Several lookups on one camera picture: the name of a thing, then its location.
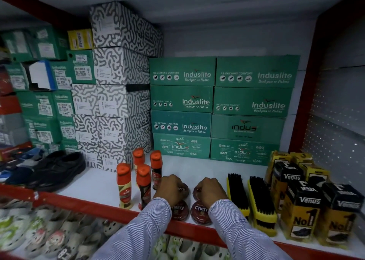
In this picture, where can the person's right forearm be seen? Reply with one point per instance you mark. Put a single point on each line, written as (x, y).
(242, 234)

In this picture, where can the grey shoe box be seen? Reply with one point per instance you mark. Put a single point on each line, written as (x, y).
(10, 122)
(12, 137)

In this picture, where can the orange red flat box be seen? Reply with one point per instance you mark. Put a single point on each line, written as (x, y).
(14, 152)

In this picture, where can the person's left forearm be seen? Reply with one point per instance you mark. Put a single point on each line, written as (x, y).
(139, 234)

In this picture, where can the person's right hand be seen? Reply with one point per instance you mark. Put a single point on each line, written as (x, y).
(212, 192)

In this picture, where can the black leather shoe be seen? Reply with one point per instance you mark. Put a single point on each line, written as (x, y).
(61, 172)
(50, 157)

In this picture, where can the yellow black bristle shoe brush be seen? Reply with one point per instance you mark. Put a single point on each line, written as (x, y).
(261, 202)
(238, 192)

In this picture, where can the white blue shoe box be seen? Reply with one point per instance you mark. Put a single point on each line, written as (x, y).
(41, 75)

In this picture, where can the stack of squiggle patterned boxes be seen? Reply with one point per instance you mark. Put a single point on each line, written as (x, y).
(117, 102)

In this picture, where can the dark red shelf beam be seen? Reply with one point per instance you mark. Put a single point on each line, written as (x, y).
(31, 5)

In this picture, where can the yellow shoe box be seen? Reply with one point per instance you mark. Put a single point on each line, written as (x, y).
(80, 39)

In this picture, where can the white perforated panel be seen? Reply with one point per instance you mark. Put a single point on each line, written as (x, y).
(336, 131)

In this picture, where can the orange cap liquid polish bottle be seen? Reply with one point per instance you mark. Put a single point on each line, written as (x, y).
(138, 157)
(144, 185)
(124, 187)
(156, 165)

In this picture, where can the red shelf edge rail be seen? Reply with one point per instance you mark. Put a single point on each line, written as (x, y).
(85, 206)

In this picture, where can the pile of pale children's clogs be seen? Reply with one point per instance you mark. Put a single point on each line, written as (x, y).
(42, 234)

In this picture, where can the stack of green shoe boxes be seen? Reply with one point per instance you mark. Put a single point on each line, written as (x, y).
(228, 111)

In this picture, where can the dark red shoe polish tin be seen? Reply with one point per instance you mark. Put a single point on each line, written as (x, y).
(180, 211)
(184, 192)
(200, 214)
(196, 195)

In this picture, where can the person's right fingers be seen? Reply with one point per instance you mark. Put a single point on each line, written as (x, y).
(206, 182)

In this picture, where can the stack of white-labelled green boxes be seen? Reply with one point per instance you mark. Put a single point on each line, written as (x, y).
(45, 108)

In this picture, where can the group of yellow black cartons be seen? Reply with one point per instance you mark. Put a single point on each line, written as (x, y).
(300, 211)

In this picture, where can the person's left fingers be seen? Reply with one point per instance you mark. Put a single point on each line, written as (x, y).
(177, 181)

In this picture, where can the grey blue sandal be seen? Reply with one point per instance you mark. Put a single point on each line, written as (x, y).
(30, 155)

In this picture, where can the person's left hand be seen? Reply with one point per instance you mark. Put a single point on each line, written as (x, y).
(168, 191)

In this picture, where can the red shoe box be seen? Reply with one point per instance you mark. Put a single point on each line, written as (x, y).
(5, 82)
(8, 105)

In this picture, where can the red shelf post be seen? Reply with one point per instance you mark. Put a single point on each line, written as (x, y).
(308, 97)

